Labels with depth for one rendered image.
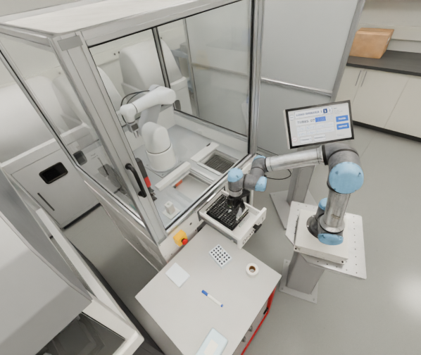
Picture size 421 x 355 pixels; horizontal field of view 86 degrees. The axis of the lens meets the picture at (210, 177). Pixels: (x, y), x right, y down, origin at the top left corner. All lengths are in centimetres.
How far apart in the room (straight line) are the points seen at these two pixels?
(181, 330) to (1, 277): 90
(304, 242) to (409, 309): 124
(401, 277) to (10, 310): 258
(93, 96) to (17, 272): 51
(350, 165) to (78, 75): 97
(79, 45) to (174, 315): 125
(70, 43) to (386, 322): 250
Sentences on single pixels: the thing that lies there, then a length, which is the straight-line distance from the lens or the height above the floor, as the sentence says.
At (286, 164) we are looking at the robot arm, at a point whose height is 134.
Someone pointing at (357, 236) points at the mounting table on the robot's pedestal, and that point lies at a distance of 174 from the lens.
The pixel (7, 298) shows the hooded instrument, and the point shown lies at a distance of 76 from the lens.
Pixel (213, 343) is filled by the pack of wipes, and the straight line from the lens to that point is 132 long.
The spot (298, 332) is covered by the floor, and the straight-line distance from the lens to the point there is 219.
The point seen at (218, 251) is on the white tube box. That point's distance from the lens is 149.
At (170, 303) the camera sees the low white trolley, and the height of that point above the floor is 76.
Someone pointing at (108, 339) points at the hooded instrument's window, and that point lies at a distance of 116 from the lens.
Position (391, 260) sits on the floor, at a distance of 271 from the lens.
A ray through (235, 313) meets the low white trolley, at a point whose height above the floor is 76.
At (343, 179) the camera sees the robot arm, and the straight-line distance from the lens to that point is 102.
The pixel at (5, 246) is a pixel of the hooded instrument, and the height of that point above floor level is 166.
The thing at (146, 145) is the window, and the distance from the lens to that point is 100.
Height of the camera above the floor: 210
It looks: 44 degrees down
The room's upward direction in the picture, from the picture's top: 8 degrees counter-clockwise
